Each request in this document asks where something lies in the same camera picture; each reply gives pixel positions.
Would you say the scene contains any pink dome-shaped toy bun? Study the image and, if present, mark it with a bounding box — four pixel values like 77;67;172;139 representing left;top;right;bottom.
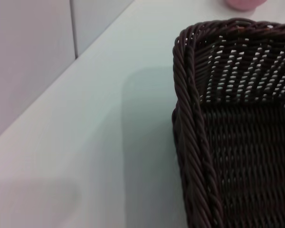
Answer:
225;0;268;11

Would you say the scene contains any dark woven rectangular basket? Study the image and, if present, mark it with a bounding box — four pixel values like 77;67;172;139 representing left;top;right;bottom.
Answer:
171;18;285;228

